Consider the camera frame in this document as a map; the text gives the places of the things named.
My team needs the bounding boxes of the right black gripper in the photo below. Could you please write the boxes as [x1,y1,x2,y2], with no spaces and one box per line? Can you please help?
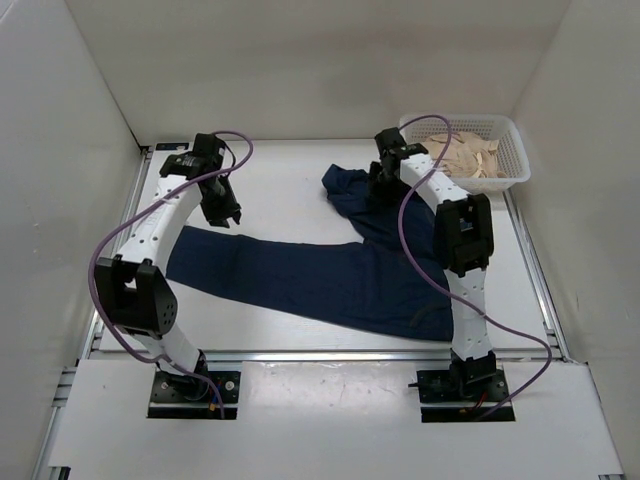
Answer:
[365,161,402,209]

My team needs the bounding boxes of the beige trousers in basket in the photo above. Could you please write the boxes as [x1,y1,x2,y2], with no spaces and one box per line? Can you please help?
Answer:
[440,131,506,178]

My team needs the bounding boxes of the aluminium front rail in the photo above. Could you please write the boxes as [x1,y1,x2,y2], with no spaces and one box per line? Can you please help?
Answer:
[199,348,569,365]

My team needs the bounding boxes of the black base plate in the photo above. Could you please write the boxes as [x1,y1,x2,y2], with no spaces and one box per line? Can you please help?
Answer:
[407,370,515,424]
[147,370,241,420]

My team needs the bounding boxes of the dark blue denim trousers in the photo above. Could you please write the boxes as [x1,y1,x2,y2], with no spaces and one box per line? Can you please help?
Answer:
[166,165,453,342]

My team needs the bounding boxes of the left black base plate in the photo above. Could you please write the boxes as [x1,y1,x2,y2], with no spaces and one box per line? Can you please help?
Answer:
[147,370,241,420]

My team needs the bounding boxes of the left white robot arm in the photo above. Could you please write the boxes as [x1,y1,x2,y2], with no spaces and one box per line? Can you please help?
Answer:
[88,132,243,402]

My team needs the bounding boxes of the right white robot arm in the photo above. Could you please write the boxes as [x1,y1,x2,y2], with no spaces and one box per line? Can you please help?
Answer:
[369,128,497,400]

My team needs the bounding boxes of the white plastic basket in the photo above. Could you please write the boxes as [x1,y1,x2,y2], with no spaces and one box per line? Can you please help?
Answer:
[399,114,531,193]

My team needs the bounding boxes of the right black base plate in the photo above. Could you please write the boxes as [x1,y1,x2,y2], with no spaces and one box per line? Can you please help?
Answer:
[407,370,515,424]

